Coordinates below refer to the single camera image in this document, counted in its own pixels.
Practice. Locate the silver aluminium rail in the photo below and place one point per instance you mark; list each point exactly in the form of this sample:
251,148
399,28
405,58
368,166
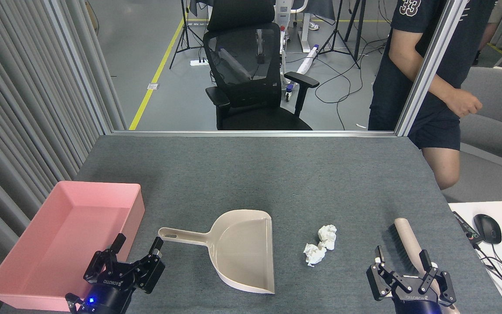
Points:
255,133

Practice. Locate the pink plastic bin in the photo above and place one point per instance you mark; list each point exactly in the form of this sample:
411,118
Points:
59,244

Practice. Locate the dark hanging cloth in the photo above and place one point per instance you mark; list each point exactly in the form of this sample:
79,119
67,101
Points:
320,11

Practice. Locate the black computer mouse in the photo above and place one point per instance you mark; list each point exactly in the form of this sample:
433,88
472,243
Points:
487,229

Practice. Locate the white power strip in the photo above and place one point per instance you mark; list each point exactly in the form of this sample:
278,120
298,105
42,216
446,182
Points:
198,62

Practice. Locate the black tripod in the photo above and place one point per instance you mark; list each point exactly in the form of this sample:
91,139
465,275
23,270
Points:
184,22
337,19

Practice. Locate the square metal floor plate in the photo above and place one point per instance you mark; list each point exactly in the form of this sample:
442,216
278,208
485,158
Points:
152,86

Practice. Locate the person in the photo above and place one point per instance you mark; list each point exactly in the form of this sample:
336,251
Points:
493,26
386,104

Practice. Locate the person's hand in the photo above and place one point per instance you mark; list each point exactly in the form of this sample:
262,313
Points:
466,104

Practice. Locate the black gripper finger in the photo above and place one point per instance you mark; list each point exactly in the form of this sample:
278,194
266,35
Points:
384,279
103,266
440,283
148,274

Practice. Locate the person's forearm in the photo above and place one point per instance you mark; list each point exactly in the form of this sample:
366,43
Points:
401,65

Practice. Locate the white paper ball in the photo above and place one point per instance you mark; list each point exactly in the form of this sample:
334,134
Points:
327,236
314,255

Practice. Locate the small black labelled device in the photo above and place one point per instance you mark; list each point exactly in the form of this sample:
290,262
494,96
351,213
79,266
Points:
466,227

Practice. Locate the white stand on wheels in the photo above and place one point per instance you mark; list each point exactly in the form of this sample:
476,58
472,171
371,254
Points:
283,13

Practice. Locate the beige plastic dustpan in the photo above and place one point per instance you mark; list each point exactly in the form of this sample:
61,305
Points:
242,253

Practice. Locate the black stand pole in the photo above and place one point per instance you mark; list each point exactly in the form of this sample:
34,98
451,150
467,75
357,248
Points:
357,26

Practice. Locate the black mesh office chair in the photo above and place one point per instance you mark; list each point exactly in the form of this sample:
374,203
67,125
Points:
268,117

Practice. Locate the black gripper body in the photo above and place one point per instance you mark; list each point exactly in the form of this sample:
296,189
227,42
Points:
414,305
111,296

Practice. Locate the beige brush with black bristles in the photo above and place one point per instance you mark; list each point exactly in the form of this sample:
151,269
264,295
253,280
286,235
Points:
408,240

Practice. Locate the silver aluminium post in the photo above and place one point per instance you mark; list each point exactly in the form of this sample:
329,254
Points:
429,69

